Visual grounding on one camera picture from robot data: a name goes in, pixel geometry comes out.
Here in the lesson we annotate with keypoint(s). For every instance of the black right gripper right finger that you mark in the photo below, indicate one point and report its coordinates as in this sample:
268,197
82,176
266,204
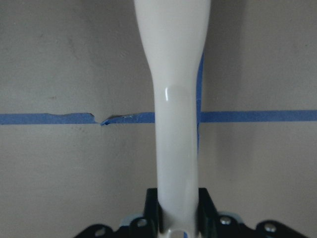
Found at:
207,214

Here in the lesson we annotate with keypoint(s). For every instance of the white hand brush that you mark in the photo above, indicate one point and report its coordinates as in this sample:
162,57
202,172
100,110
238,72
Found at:
173,34

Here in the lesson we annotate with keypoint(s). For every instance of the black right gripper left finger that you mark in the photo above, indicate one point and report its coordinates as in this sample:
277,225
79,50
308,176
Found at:
152,213

